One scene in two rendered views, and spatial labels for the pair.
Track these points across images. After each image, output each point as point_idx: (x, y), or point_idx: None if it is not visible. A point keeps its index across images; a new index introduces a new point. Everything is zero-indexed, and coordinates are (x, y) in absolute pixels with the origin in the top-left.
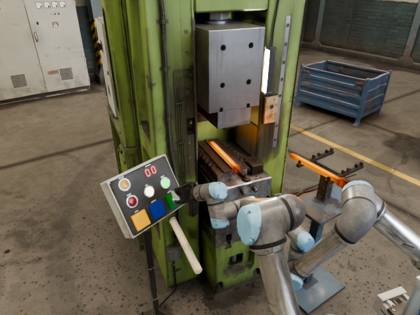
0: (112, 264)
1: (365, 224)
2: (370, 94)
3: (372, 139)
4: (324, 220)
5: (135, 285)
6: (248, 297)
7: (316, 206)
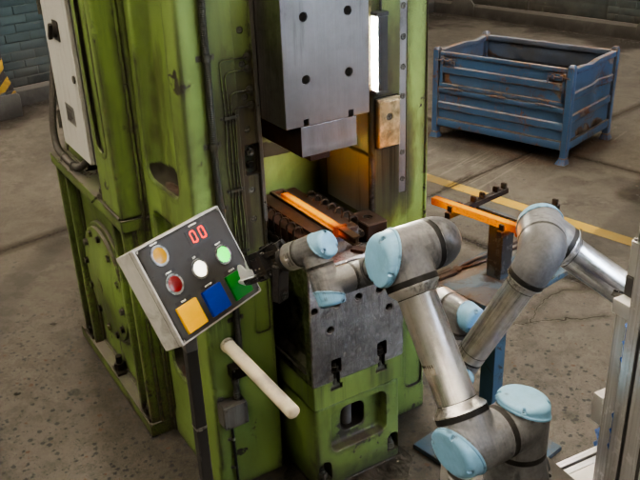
0: (100, 467)
1: (550, 257)
2: (583, 98)
3: (596, 188)
4: None
5: None
6: None
7: (488, 287)
